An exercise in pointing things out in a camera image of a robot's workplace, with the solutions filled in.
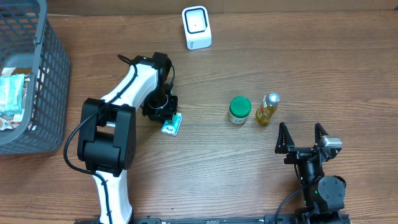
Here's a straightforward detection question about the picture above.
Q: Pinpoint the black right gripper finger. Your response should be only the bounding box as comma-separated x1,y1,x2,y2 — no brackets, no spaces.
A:
275,122,295,154
315,123,328,144

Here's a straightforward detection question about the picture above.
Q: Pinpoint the small teal packet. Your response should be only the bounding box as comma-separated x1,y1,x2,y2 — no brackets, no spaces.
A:
161,113,183,136

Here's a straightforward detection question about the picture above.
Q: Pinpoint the yellow oil bottle silver cap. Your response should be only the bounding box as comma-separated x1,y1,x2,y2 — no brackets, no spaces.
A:
256,92,280,125

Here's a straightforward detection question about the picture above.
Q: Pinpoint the green lid white jar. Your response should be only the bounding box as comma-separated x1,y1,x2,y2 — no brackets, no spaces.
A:
228,96,251,124

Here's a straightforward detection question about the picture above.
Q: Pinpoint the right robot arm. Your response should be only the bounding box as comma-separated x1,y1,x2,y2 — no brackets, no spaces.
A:
274,122,350,223

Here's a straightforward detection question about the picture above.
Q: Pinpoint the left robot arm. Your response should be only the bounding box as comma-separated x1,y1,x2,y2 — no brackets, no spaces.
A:
77,52,178,223

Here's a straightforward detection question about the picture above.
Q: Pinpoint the white barcode scanner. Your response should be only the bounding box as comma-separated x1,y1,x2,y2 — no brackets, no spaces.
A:
182,5,212,50

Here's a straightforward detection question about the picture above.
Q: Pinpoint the dark grey plastic mesh basket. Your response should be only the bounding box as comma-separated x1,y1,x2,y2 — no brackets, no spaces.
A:
1,0,71,155

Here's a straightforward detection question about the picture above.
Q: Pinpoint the teal tissue pack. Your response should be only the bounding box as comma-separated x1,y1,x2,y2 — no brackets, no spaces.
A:
1,74,25,115

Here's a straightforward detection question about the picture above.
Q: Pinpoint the white orange snack packet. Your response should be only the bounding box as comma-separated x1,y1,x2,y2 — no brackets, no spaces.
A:
1,112,24,131

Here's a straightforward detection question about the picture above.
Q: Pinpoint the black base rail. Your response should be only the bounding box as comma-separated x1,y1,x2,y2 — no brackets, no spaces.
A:
74,215,351,224

